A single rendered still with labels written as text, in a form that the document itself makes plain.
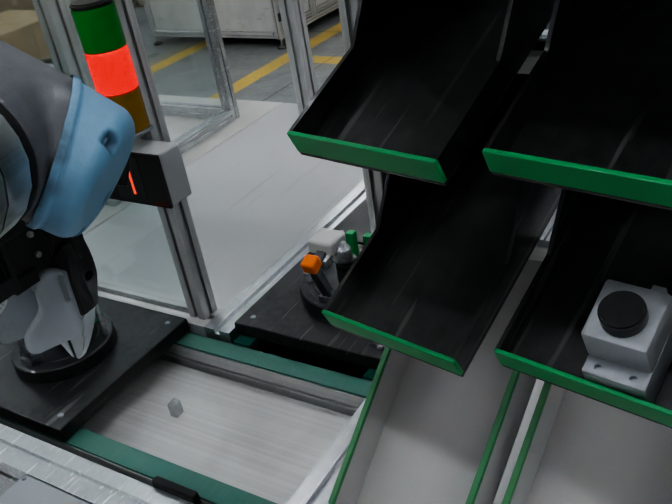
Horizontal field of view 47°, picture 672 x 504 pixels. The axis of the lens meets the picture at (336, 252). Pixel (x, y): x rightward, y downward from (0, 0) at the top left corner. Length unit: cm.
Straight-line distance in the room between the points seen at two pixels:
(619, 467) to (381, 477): 22
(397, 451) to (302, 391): 29
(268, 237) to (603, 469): 95
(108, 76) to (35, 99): 57
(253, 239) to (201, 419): 56
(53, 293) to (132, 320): 56
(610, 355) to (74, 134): 36
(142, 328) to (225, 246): 42
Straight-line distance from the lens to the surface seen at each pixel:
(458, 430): 73
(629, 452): 70
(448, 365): 59
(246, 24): 615
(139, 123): 97
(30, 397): 109
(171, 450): 100
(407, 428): 75
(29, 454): 103
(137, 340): 111
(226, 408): 103
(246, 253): 147
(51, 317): 61
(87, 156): 38
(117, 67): 95
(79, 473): 96
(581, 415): 71
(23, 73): 40
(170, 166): 96
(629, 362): 54
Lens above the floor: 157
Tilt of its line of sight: 30 degrees down
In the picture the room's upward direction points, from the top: 10 degrees counter-clockwise
